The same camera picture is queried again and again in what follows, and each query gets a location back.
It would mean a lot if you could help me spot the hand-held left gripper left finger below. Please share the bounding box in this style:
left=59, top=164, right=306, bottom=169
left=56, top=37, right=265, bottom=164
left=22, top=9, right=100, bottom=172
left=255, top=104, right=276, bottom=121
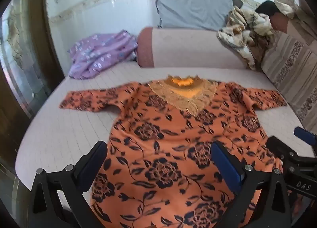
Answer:
left=31, top=140, right=108, bottom=228

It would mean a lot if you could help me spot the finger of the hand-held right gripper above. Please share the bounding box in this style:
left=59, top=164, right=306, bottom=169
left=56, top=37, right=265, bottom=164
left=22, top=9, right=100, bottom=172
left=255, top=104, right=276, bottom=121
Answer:
left=294, top=126, right=317, bottom=146
left=266, top=136, right=298, bottom=167

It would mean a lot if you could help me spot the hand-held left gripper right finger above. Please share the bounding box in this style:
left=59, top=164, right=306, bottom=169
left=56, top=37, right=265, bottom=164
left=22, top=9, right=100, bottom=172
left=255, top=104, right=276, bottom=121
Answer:
left=210, top=141, right=291, bottom=228

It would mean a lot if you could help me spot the orange black floral shirt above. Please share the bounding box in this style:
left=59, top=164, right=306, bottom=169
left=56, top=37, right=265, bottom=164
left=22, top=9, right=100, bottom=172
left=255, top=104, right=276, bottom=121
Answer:
left=59, top=75, right=288, bottom=228

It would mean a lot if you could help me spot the striped floral cushion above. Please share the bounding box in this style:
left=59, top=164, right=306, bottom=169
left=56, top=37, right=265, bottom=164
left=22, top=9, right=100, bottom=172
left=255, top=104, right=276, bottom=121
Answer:
left=260, top=15, right=317, bottom=130

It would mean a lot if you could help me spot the purple floral cloth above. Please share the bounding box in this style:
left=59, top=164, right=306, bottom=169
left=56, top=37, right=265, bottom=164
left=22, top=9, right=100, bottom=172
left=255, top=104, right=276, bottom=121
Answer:
left=68, top=29, right=138, bottom=80

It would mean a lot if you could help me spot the brown white floral blanket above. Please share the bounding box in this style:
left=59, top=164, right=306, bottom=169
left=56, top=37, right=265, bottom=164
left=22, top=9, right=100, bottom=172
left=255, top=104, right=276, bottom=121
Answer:
left=217, top=5, right=276, bottom=70

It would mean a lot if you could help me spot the pink bolster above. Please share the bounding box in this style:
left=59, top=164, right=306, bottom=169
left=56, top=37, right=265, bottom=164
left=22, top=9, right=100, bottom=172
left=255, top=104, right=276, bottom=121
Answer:
left=137, top=27, right=250, bottom=69

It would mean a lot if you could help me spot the glossy door panel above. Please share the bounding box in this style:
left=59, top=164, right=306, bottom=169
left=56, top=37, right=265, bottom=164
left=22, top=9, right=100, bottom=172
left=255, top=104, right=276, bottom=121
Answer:
left=0, top=0, right=50, bottom=120

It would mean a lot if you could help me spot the black cloth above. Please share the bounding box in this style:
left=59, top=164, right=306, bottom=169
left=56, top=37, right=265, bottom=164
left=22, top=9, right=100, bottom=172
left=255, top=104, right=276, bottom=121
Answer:
left=255, top=0, right=289, bottom=32

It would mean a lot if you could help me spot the white crumpled cloth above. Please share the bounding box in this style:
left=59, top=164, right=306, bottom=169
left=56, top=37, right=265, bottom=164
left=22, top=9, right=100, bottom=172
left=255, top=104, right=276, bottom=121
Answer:
left=273, top=0, right=300, bottom=19

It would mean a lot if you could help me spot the grey pillow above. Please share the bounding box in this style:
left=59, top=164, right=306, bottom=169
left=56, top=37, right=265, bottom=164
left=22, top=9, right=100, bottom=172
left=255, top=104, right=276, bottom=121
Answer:
left=152, top=0, right=244, bottom=30

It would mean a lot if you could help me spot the brown wooden door frame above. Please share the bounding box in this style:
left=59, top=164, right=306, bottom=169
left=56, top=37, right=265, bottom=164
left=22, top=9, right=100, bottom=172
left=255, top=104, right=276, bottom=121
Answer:
left=0, top=0, right=66, bottom=176

